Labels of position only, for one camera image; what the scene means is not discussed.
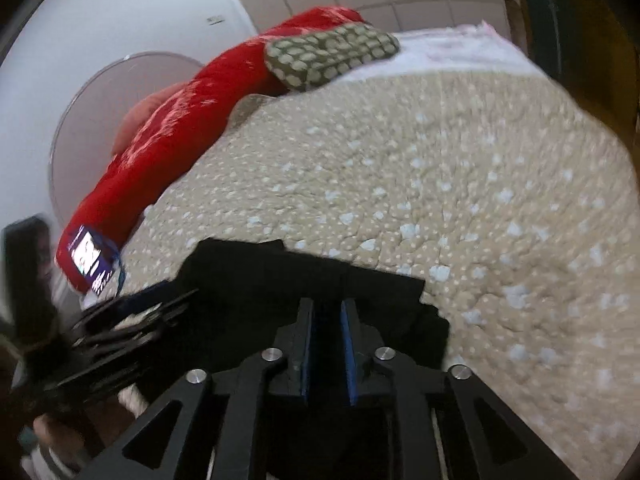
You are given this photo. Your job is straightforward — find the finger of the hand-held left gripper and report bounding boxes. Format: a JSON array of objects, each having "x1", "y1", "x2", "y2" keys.
[
  {"x1": 80, "y1": 280, "x2": 201, "y2": 333},
  {"x1": 52, "y1": 327, "x2": 168, "y2": 398}
]

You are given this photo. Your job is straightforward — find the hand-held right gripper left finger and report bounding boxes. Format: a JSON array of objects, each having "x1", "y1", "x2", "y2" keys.
[{"x1": 87, "y1": 297, "x2": 316, "y2": 480}]

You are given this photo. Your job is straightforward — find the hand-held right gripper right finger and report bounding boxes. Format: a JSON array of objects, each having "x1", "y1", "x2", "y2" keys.
[{"x1": 341, "y1": 299, "x2": 576, "y2": 480}]

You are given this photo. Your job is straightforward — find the black pants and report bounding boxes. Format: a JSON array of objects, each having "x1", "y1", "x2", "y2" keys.
[{"x1": 120, "y1": 237, "x2": 451, "y2": 411}]

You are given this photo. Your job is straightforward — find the person's left hand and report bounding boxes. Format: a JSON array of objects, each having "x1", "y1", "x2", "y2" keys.
[{"x1": 30, "y1": 392, "x2": 133, "y2": 466}]

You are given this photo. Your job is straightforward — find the pale round headboard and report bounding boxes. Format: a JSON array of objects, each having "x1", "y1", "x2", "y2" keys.
[{"x1": 47, "y1": 51, "x2": 206, "y2": 231}]

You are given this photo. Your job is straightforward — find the beige dotted quilted blanket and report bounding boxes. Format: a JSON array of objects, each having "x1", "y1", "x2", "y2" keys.
[{"x1": 117, "y1": 67, "x2": 638, "y2": 480}]

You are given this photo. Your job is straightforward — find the pink pillow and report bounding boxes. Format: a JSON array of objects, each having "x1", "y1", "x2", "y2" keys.
[{"x1": 111, "y1": 82, "x2": 186, "y2": 156}]

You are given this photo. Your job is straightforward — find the red floral quilt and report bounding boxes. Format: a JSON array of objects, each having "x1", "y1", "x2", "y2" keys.
[{"x1": 54, "y1": 6, "x2": 373, "y2": 293}]

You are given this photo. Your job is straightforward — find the olive dotted pillow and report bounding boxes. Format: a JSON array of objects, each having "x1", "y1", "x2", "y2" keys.
[{"x1": 264, "y1": 22, "x2": 401, "y2": 93}]

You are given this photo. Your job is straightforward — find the white bed sheet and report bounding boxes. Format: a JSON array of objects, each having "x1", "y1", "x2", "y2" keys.
[{"x1": 340, "y1": 20, "x2": 531, "y2": 86}]

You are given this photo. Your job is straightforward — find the wooden door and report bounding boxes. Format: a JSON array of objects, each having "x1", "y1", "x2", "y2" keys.
[{"x1": 550, "y1": 0, "x2": 640, "y2": 128}]

